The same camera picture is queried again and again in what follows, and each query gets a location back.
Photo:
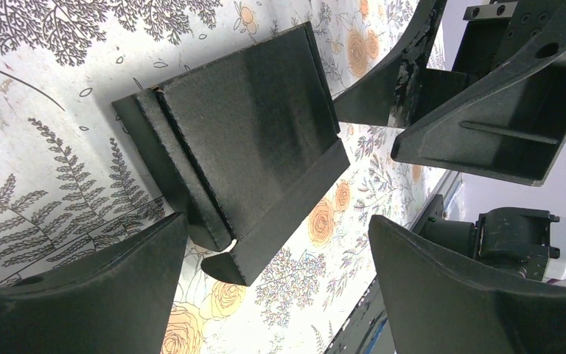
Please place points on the black paper box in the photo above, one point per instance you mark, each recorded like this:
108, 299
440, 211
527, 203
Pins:
247, 145

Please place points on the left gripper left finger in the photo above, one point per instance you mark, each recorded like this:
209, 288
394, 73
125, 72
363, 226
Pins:
116, 300

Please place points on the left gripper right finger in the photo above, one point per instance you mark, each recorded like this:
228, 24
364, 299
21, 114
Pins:
438, 301

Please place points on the floral tablecloth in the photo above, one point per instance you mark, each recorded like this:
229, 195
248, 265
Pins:
72, 182

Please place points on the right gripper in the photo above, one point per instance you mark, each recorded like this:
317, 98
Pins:
501, 111

